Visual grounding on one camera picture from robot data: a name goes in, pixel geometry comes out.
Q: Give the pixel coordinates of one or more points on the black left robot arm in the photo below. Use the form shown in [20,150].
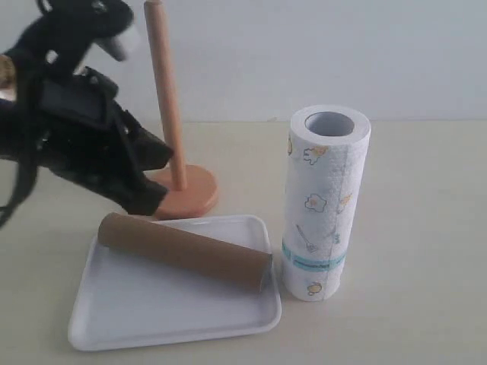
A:
[55,44]

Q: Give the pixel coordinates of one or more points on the printed white paper towel roll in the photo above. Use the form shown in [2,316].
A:
[327,149]

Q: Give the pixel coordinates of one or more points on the wooden paper towel holder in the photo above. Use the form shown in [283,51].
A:
[193,190]

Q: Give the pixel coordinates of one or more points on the white rectangular plastic tray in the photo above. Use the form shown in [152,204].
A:
[126,301]

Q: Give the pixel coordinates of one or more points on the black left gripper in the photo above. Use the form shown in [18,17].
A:
[79,132]

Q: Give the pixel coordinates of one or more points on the brown cardboard tube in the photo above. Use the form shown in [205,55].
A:
[202,255]

